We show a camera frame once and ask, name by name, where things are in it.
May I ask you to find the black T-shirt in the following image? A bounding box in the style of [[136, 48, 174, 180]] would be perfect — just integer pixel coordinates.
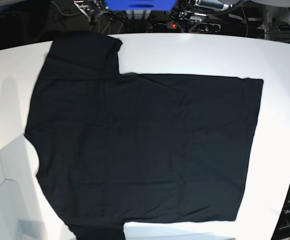
[[25, 32, 263, 240]]

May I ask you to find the black power strip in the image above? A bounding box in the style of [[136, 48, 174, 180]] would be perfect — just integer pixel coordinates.
[[152, 21, 221, 34]]

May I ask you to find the blue plastic box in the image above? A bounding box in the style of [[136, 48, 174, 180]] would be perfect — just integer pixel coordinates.
[[105, 0, 177, 11]]

